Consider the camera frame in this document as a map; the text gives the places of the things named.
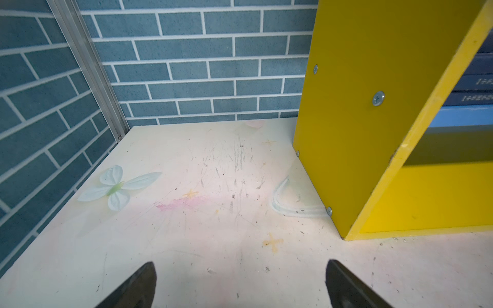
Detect blue book yellow label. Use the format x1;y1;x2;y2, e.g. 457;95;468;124
478;32;493;53
443;91;493;107
453;74;493;92
464;53;493;75

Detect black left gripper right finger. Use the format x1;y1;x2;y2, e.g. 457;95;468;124
326;259;391;308

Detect yellow pink blue bookshelf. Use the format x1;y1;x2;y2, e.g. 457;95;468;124
293;1;492;241

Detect left aluminium corner post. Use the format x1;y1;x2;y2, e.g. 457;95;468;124
47;0;130;142

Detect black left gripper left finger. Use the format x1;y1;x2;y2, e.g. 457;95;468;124
96;262;157;308

